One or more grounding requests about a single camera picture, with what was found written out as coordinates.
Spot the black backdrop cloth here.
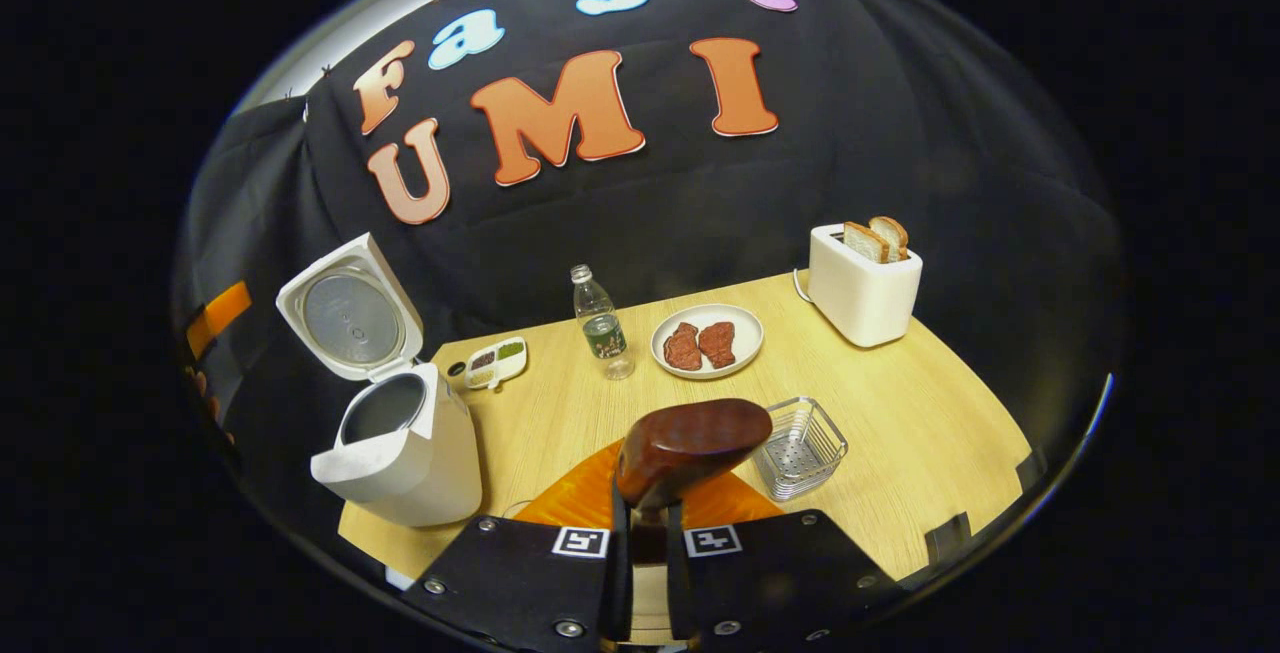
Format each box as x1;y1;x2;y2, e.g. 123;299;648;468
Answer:
170;0;1126;534

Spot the white round plate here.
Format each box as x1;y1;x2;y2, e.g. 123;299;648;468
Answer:
649;303;766;381

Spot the clear plastic water bottle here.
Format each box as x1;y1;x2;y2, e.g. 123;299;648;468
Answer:
569;264;637;382

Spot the white divided bean tray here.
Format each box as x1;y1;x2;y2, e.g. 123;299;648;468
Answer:
462;336;530;392

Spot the toasted bread slice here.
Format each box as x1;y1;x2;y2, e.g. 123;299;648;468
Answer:
868;216;910;262
842;221;892;265

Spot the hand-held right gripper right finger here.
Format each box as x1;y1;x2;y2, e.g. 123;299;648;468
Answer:
665;471;902;650

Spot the white rice cooker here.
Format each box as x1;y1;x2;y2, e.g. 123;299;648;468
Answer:
274;232;484;530

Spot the brown wooden spoon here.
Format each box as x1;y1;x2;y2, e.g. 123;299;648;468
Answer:
614;398;774;566

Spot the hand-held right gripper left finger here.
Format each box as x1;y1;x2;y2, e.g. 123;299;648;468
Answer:
405;438;634;653

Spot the white toaster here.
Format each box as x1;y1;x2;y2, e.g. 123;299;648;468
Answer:
807;223;924;349

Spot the clear wire chopstick holder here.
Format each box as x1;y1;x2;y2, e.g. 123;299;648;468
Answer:
751;395;850;503

